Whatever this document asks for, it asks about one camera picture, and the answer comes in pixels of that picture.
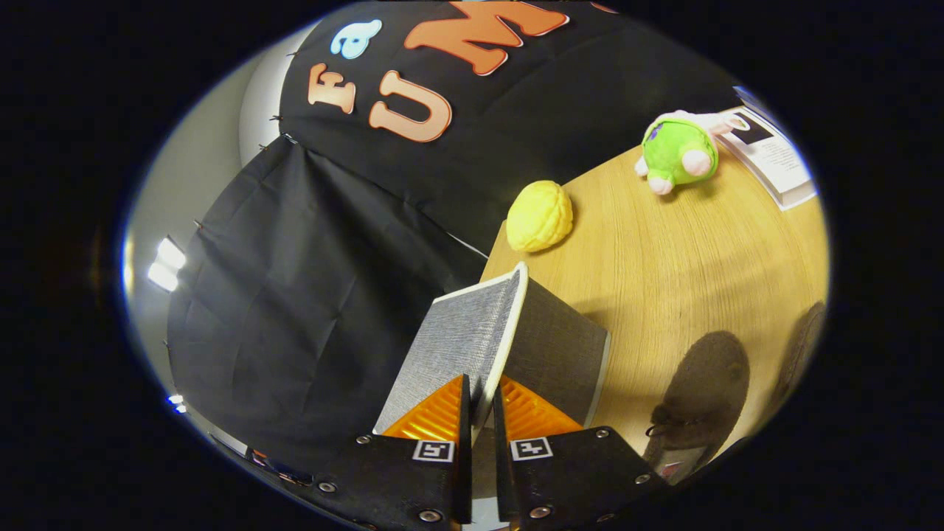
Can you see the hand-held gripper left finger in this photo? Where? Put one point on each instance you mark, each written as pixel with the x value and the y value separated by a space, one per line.
pixel 465 472

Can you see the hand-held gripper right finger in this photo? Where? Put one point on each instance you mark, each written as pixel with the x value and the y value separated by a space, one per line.
pixel 501 472

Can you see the grey fabric storage box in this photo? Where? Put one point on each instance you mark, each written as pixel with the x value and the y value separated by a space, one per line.
pixel 546 346

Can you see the brown fuzzy shoe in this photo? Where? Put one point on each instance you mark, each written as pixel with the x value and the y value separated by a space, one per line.
pixel 700 391
pixel 800 354

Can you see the black backdrop cloth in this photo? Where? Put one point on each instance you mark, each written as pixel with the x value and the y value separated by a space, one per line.
pixel 310 295

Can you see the yellow plush bread toy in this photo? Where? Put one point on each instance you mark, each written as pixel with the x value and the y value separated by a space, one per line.
pixel 540 215

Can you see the ceiling light panel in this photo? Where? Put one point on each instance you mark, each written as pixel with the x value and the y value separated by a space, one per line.
pixel 166 264

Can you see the green and pink plush toy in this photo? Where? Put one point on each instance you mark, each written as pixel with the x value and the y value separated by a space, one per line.
pixel 675 151

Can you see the white book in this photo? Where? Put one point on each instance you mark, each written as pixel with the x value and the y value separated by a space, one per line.
pixel 778 162

